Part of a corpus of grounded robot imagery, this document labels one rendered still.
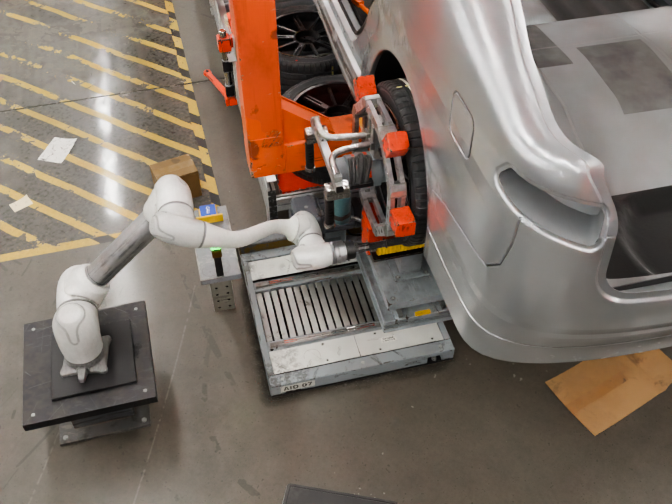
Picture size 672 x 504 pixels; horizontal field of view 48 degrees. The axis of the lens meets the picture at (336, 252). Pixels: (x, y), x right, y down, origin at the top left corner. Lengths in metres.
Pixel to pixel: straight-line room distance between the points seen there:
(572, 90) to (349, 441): 1.68
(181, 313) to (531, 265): 2.00
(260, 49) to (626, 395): 2.12
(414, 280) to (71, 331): 1.48
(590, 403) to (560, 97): 1.30
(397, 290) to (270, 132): 0.89
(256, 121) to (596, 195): 1.74
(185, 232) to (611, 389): 1.95
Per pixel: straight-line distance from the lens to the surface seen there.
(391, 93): 2.90
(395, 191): 2.78
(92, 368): 3.17
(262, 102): 3.26
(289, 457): 3.21
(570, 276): 2.15
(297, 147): 3.44
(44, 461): 3.41
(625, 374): 3.63
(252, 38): 3.09
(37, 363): 3.30
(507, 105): 2.06
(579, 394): 3.50
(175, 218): 2.74
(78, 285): 3.13
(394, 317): 3.40
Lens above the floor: 2.83
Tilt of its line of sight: 47 degrees down
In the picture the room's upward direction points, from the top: straight up
